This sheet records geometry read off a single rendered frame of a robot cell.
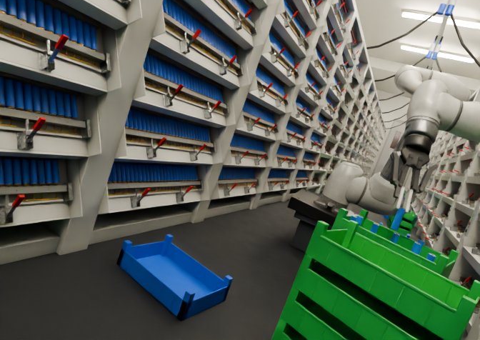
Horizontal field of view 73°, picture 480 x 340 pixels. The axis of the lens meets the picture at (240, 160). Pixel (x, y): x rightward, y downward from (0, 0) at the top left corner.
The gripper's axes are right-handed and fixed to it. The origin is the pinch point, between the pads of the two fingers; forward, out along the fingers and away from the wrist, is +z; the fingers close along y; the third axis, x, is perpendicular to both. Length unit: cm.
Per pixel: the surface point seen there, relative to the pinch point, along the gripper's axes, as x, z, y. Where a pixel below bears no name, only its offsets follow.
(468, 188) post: -134, -78, -82
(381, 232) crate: -19.1, 5.9, -2.1
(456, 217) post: -143, -58, -82
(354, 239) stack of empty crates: 5.5, 17.1, 10.8
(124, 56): 21, -4, 86
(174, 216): -50, 25, 75
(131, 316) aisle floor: 5, 56, 56
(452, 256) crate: -7.3, 8.3, -19.0
